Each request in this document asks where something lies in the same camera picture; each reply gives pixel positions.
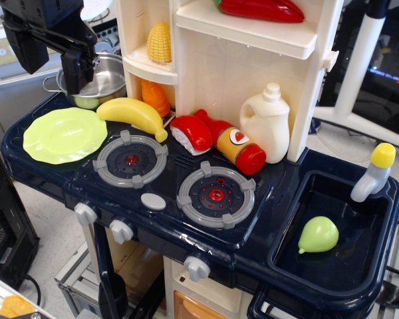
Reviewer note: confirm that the grey stove knob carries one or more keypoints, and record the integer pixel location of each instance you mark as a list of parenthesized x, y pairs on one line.
[(85, 214), (121, 232), (196, 268)]

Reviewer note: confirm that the red toy ketchup bottle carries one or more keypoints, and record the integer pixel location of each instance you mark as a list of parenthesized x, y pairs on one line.
[(235, 145)]

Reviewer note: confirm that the green toy pear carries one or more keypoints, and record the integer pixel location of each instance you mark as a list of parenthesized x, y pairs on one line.
[(319, 235)]

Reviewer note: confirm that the white toy detergent jug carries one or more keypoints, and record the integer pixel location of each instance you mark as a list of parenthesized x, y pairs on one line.
[(264, 118)]

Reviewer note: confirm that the dark blue toy kitchen counter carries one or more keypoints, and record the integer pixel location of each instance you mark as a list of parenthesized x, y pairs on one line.
[(260, 255)]

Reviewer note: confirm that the right grey stove burner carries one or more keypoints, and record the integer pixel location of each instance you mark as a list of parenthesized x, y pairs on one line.
[(216, 197)]

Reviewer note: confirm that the stainless steel pot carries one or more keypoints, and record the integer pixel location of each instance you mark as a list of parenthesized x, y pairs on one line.
[(108, 83)]

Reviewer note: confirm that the dark blue hanging ladle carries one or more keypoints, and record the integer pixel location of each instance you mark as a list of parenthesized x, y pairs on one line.
[(112, 291)]

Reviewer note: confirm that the left grey stove burner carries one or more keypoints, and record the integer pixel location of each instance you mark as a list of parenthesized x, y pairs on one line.
[(131, 161)]

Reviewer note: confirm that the cream toy kitchen shelf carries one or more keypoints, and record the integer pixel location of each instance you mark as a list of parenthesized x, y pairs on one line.
[(219, 61)]

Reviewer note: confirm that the orange toy carrot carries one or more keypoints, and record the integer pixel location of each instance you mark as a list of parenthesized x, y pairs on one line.
[(153, 94)]

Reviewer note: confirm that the black computer case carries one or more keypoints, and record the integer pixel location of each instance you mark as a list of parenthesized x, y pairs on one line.
[(19, 242)]

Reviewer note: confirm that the yellow toy banana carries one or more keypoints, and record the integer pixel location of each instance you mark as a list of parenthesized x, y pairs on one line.
[(136, 113)]

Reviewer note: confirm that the grey oval button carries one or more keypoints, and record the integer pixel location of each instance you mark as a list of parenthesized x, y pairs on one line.
[(153, 202)]

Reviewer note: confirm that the grey stove burner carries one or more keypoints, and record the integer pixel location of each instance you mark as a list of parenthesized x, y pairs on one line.
[(131, 161), (216, 197)]

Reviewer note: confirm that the red toy chili pepper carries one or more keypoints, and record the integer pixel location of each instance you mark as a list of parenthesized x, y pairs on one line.
[(268, 10)]

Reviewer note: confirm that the grey yellow toy faucet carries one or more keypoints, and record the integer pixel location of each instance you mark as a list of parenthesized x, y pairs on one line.
[(376, 175)]

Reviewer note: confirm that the white stand frame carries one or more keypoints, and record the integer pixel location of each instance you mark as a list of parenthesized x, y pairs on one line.
[(342, 113)]

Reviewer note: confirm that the right grey stove knob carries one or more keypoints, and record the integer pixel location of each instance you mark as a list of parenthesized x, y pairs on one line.
[(196, 268)]

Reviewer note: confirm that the light green plastic plate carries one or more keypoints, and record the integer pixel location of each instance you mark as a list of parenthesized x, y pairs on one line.
[(64, 136)]

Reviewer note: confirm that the yellow toy corn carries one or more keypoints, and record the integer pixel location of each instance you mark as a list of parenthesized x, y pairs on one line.
[(159, 43)]

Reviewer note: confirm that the left grey stove knob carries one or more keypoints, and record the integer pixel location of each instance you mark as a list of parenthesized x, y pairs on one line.
[(85, 214)]

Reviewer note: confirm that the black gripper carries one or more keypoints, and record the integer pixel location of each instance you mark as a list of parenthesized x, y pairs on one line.
[(30, 26)]

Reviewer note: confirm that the red white toy sushi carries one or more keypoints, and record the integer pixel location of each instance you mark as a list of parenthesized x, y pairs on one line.
[(192, 134)]

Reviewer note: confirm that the grey dishwasher toy appliance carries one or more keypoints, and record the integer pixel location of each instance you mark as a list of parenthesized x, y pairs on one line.
[(19, 90)]

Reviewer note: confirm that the middle grey stove knob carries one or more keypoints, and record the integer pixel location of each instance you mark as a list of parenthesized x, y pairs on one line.
[(121, 232)]

